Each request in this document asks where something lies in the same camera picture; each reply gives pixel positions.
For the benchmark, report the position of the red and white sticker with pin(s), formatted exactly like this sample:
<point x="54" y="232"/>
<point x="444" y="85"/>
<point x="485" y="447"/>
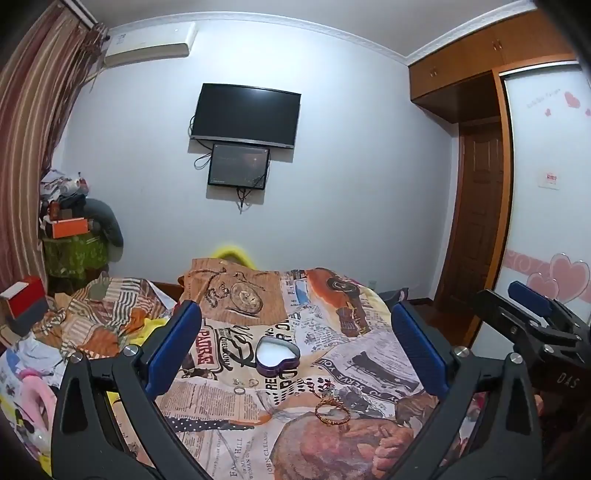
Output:
<point x="549" y="180"/>

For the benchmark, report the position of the pink cloth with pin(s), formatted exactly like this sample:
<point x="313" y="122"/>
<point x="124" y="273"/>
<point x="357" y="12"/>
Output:
<point x="39" y="397"/>

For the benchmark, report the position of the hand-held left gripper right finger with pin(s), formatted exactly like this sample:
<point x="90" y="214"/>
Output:
<point x="418" y="346"/>

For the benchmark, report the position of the orange box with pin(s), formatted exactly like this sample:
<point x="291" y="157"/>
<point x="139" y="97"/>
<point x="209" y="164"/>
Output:
<point x="69" y="227"/>

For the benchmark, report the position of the small black wall monitor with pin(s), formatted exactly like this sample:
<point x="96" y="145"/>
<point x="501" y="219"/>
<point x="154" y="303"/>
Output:
<point x="238" y="165"/>

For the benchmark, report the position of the black wall television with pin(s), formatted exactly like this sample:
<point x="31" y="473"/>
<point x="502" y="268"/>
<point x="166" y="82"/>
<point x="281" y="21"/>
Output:
<point x="244" y="115"/>

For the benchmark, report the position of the striped brown curtain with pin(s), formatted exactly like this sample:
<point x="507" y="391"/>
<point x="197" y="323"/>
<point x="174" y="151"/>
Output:
<point x="37" y="115"/>

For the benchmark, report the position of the white air conditioner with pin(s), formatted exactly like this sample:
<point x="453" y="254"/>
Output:
<point x="147" y="44"/>

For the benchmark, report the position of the green patterned cloth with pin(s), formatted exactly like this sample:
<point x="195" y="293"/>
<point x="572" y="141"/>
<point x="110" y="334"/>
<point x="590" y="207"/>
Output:
<point x="76" y="256"/>

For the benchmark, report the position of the pile of mixed clutter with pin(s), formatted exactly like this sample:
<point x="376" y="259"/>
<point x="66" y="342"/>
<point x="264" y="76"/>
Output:
<point x="62" y="191"/>

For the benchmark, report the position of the brown wooden door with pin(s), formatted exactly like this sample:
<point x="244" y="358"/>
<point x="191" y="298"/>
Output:
<point x="478" y="207"/>

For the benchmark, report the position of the yellow pillow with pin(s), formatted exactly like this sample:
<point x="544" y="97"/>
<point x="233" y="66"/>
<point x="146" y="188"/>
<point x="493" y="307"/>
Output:
<point x="233" y="254"/>

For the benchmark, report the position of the white cartoon print sheet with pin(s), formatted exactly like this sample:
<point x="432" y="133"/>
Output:
<point x="23" y="360"/>

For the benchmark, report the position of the red and white box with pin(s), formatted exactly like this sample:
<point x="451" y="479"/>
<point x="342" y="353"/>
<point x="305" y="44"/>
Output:
<point x="21" y="297"/>

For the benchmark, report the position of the dark wooden bed frame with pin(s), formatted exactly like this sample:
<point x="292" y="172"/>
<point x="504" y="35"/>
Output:
<point x="168" y="288"/>

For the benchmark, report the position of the orange striped cloth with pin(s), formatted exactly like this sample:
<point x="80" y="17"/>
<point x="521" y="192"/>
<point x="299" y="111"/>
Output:
<point x="115" y="304"/>

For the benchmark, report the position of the purple heart-shaped tin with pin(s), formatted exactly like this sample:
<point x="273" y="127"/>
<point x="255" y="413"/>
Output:
<point x="277" y="357"/>

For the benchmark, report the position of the newspaper print blanket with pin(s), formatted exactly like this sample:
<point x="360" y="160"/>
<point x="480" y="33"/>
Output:
<point x="295" y="438"/>

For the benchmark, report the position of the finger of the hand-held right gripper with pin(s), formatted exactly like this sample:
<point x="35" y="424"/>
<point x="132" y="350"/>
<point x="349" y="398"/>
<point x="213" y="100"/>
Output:
<point x="531" y="293"/>
<point x="503" y="309"/>

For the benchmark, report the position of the wooden overhead cabinet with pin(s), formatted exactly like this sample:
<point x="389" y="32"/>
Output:
<point x="475" y="69"/>

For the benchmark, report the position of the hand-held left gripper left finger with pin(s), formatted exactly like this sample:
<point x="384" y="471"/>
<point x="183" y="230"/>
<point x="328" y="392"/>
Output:
<point x="178" y="341"/>

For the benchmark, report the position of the yellow cloth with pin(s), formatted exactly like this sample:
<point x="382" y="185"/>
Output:
<point x="154" y="330"/>

